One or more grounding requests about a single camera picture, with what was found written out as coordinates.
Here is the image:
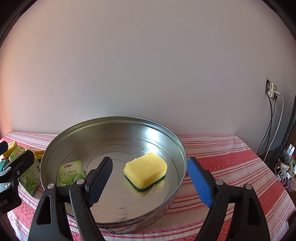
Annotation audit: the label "yellow snack packet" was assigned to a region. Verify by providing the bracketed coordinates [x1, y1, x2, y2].
[29, 148, 45, 160]

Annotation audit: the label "wall power outlet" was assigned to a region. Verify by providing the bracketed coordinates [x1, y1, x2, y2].
[265, 79, 277, 99]

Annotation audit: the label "round metal tin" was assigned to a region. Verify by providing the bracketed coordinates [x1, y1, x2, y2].
[40, 116, 187, 234]

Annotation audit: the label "red white striped cloth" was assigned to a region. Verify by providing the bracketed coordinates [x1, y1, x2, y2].
[1, 132, 295, 240]

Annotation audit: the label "black cable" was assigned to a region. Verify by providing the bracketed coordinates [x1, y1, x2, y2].
[256, 92, 277, 156]

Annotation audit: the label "yellow green sponge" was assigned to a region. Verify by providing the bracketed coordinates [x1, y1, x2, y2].
[123, 152, 168, 191]

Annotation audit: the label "yellow sponge at left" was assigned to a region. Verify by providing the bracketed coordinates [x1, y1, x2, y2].
[3, 141, 17, 159]

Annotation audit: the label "green tea tissue pack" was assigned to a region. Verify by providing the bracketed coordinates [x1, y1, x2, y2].
[58, 160, 86, 187]

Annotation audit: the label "cluttered side items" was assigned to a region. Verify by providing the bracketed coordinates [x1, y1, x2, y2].
[275, 144, 295, 192]

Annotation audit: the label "green tissue pack outside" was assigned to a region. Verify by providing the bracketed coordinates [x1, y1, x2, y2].
[18, 157, 41, 197]

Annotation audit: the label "white cable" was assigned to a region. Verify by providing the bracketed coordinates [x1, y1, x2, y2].
[263, 92, 285, 162]

